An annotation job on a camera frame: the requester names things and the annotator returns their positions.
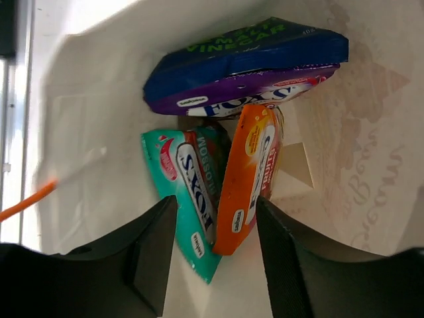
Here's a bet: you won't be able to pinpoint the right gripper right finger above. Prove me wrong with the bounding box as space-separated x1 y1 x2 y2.
256 197 423 317

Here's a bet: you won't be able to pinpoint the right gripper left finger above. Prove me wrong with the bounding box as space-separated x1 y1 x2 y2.
1 196 178 317

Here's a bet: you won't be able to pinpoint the white paper bag orange handles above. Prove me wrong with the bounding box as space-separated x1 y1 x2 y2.
18 1 423 317

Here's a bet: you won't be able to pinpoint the orange fruit candy packet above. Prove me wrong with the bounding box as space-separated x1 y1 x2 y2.
213 104 284 256

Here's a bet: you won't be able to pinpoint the purple blue snack bar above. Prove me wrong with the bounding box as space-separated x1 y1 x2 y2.
144 64 341 119

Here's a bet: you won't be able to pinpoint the dark blue crisps bag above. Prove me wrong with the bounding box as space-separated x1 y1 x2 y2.
143 17 349 102

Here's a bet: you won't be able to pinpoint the green snack packet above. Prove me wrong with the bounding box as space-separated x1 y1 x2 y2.
141 122 231 283

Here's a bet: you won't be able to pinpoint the aluminium front rail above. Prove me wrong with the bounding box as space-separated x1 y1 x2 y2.
0 0 36 246

